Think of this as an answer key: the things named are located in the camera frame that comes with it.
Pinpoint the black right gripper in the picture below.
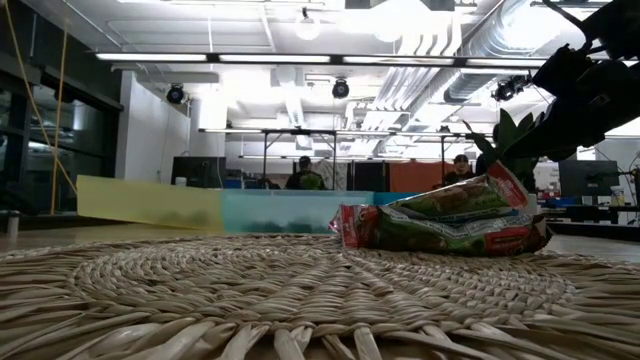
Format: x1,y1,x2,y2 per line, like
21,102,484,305
504,43,640,162

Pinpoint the blue red-ended Chewy bar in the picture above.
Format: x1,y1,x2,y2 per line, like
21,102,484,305
329,203,554,257

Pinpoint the black computer monitor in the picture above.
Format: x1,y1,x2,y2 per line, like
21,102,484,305
558,159,620,198

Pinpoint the green plant in white pot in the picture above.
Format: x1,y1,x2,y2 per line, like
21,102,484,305
462,108,549,216

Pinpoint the dark background desk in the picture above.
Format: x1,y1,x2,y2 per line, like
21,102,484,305
537,203,640,226

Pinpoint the person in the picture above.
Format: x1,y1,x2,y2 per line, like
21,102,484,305
284,155,328,191
442,153,477,187

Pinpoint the orange partition panel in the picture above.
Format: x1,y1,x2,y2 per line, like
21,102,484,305
388,160,451,194

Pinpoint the blue plastic bin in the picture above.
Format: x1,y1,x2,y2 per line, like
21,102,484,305
372,191,421,207

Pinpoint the black partition panel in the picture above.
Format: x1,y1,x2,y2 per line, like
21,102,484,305
352,160,387,193

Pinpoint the grey patterned partition panel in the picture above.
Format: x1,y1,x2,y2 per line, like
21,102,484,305
319,160,350,191

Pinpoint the teal plastic bin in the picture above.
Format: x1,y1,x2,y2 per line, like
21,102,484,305
222,188,376,235

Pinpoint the round pendant lamp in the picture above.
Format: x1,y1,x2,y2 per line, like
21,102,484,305
294,12,321,41

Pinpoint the round woven wicker tray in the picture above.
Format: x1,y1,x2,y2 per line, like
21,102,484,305
0,233,640,360

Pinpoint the yellow plastic bin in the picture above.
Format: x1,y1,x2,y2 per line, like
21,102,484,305
76,174,225,234

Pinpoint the long linear ceiling light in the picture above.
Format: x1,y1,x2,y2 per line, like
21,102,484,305
94,51,551,70

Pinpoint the silver ventilation duct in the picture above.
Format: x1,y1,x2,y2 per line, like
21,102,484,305
444,0,566,104

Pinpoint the yellow extension cord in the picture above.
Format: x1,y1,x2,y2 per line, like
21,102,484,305
3,0,79,216

